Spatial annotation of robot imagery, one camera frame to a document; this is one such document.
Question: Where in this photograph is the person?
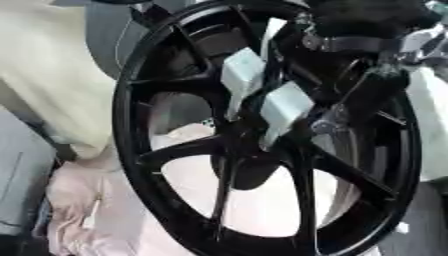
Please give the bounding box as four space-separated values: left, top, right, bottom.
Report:
0 0 154 237

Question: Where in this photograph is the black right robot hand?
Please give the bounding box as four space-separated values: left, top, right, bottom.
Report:
292 0 445 135

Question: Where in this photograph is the white pin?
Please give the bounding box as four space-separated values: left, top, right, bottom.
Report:
218 46 268 122
257 81 317 152

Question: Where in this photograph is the black spoked wheel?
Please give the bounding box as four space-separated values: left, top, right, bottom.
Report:
110 0 424 256

